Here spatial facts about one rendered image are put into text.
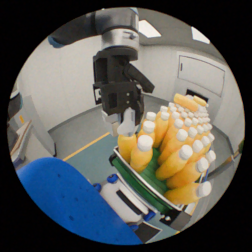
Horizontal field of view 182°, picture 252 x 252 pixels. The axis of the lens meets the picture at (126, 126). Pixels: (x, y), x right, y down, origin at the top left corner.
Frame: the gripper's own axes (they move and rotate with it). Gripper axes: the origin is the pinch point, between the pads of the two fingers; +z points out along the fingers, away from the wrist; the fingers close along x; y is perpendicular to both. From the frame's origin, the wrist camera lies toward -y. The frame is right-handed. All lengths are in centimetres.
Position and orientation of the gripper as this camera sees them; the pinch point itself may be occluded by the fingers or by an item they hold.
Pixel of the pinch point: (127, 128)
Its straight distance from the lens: 23.3
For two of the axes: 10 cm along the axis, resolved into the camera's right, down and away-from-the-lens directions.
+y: -7.9, 3.8, -4.9
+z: 0.0, 7.8, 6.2
